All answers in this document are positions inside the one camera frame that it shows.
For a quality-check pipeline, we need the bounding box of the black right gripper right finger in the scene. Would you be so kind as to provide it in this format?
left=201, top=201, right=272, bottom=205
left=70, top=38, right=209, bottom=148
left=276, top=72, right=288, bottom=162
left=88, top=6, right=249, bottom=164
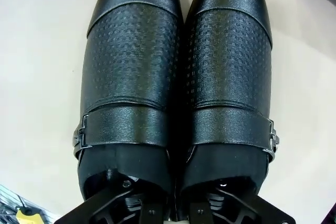
left=188, top=177, right=297, bottom=224

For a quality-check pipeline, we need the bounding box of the black leather buckle shoe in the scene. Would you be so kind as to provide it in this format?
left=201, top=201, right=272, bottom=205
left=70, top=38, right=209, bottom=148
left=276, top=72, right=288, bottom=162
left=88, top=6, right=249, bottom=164
left=173, top=0, right=280, bottom=221
left=71, top=0, right=185, bottom=221

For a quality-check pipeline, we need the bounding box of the grey yellow object bottom left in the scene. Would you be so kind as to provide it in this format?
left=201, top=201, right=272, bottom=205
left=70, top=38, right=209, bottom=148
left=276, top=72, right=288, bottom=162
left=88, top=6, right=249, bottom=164
left=0, top=183, right=57, bottom=224

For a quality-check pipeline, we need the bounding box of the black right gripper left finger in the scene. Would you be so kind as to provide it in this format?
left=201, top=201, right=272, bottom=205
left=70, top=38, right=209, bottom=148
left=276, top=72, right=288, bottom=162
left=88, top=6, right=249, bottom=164
left=56, top=167, right=148, bottom=224

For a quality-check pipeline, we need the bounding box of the yellow label sticker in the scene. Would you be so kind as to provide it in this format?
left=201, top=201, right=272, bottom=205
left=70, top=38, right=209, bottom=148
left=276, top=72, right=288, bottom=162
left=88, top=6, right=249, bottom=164
left=15, top=205, right=40, bottom=221

